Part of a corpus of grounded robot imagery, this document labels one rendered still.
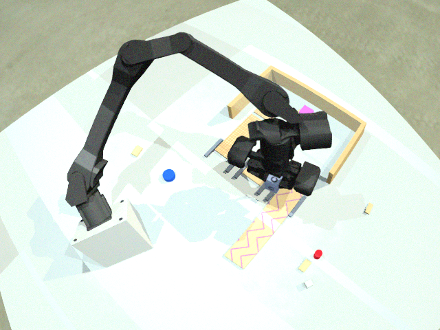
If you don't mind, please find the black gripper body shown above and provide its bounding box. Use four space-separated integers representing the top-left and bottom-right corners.
227 135 321 196

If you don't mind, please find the light blue cube with black c mark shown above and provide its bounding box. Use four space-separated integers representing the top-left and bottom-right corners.
265 175 283 194

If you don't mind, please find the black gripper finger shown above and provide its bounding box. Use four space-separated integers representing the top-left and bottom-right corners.
247 148 269 182
278 178 295 190

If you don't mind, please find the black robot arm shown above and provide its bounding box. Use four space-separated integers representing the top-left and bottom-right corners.
65 32 332 231

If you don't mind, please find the blue short cylinder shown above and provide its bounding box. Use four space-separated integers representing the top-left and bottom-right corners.
163 169 175 182

